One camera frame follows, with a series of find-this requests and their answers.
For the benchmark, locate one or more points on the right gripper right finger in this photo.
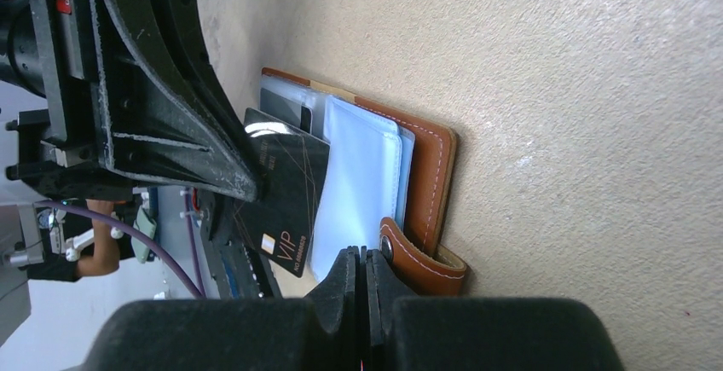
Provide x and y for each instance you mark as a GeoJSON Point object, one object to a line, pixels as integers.
{"type": "Point", "coordinates": [382, 289]}

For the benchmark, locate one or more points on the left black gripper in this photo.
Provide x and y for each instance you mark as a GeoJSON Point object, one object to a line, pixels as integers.
{"type": "Point", "coordinates": [161, 115]}

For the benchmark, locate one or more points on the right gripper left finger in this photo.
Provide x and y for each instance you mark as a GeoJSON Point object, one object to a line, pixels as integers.
{"type": "Point", "coordinates": [333, 344]}

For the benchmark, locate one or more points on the black VIP credit card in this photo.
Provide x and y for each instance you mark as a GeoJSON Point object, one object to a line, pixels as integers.
{"type": "Point", "coordinates": [279, 225]}

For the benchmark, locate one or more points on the brown leather card holder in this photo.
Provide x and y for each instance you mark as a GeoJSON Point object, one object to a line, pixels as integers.
{"type": "Point", "coordinates": [387, 184]}

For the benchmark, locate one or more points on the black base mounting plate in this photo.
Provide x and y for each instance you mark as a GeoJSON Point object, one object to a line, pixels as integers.
{"type": "Point", "coordinates": [238, 271]}

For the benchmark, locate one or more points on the person in background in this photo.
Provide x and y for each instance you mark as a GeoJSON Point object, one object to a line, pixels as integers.
{"type": "Point", "coordinates": [103, 257]}

